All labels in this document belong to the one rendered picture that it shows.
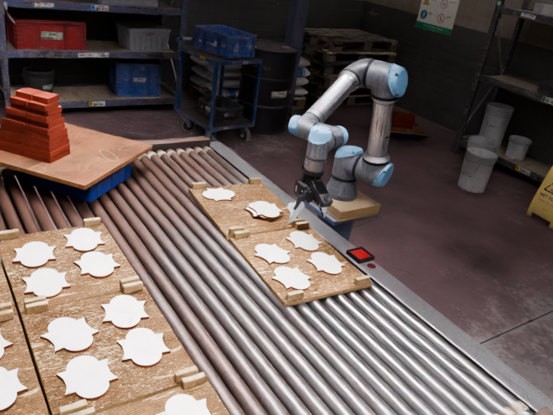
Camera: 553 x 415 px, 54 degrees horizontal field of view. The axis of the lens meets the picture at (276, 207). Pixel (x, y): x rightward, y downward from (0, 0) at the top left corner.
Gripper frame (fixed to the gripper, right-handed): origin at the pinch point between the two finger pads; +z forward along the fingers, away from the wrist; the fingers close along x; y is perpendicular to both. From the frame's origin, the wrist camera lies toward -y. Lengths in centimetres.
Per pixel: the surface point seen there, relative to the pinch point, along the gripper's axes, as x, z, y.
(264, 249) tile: 17.7, 8.0, -1.2
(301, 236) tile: -0.5, 8.1, 2.7
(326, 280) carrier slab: 5.9, 8.9, -23.9
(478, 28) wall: -443, -25, 323
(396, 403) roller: 18, 11, -75
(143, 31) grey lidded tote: -72, 18, 433
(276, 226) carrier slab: 4.3, 8.9, 13.9
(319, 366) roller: 29, 11, -56
